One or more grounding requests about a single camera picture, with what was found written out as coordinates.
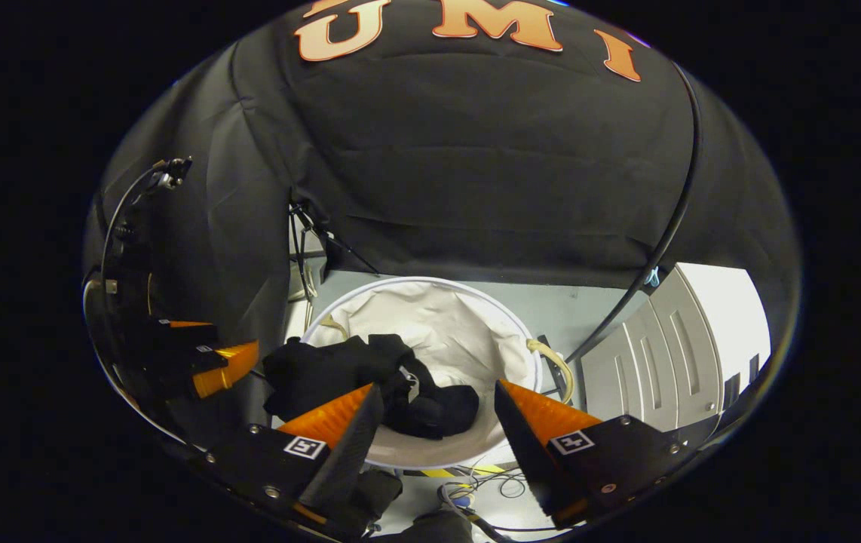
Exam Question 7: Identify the dark cloth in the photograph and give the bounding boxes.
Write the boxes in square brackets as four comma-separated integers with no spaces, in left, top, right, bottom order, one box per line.
[340,468,474,543]

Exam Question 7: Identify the tangled thin cables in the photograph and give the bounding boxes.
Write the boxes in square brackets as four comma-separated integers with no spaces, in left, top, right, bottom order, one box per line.
[438,464,552,543]

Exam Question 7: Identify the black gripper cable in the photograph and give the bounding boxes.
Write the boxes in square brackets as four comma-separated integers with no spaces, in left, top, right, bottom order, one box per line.
[99,156,194,280]

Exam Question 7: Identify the white laundry hamper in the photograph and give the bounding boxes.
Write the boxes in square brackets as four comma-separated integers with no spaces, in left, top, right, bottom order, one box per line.
[299,275,576,470]

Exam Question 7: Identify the black backdrop stand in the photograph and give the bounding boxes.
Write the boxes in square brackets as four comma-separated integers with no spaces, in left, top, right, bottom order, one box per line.
[287,198,380,318]

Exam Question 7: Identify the white board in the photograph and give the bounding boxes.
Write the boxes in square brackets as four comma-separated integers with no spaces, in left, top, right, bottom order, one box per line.
[580,264,772,434]

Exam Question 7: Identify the black clothes rack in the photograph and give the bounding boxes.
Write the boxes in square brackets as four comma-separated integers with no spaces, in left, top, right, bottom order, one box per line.
[540,60,704,397]

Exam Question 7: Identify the black backdrop cloth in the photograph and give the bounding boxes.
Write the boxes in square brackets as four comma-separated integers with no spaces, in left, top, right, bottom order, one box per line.
[87,0,801,446]

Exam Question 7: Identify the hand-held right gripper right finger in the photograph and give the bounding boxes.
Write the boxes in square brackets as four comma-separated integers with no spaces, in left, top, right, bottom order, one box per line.
[492,377,695,530]

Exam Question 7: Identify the black knit jacket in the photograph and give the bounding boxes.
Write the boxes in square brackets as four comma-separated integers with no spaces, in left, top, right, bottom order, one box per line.
[262,333,480,440]

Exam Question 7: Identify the yellow black hazard tape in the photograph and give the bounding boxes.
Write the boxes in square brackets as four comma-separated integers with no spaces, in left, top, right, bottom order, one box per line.
[400,465,507,478]

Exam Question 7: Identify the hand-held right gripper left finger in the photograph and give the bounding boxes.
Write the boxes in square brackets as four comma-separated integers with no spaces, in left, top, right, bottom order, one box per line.
[193,381,386,529]

